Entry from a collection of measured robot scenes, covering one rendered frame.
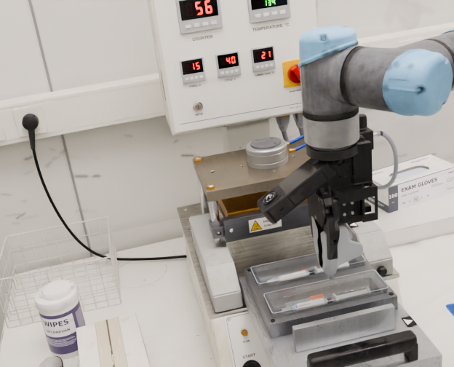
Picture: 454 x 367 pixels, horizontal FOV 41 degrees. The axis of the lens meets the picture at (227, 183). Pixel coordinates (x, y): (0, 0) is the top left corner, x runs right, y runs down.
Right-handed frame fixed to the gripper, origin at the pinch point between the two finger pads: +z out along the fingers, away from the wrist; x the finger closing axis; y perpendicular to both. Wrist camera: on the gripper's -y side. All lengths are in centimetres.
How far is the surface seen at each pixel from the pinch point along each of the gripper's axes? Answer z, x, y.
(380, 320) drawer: 4.9, -8.1, 5.3
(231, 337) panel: 15.3, 8.8, -14.4
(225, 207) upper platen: -1.5, 24.3, -10.2
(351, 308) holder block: 5.1, -3.9, 2.5
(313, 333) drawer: 4.7, -8.1, -4.8
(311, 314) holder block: 4.8, -3.7, -3.7
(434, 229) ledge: 27, 48, 45
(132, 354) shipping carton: 20.6, 16.9, -31.9
